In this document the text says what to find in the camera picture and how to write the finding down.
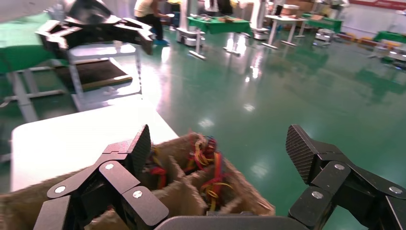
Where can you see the person in white shirt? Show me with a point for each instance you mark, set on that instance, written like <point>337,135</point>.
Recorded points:
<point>147,6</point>

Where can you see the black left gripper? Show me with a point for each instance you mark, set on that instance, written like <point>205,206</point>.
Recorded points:
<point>85,11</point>

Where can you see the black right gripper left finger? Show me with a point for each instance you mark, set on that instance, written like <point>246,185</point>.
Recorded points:
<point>117,177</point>

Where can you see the white metal frame stand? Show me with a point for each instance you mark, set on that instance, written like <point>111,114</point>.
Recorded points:
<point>76,79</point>

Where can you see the white wheeled robot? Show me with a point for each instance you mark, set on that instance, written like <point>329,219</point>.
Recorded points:
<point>188,12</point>
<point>260,16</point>

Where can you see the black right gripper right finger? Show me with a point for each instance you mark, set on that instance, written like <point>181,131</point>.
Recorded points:
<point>333,177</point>

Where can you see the dark shelf board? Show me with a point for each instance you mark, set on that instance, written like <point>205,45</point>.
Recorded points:
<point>95,71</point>

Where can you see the brown cardboard carton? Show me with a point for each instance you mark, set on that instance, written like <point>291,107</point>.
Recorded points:
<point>298,6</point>

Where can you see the brown cardboard divider box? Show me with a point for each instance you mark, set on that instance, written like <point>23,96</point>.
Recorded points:
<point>184,196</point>

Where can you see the green cloth covered table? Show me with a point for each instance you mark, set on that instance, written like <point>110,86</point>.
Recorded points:
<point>19,47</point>
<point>391,36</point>
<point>222,25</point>
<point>323,23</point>

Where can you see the white metal table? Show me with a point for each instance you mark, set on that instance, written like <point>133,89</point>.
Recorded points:
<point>285,19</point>

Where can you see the red wall banner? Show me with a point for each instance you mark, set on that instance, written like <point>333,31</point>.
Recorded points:
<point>380,3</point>

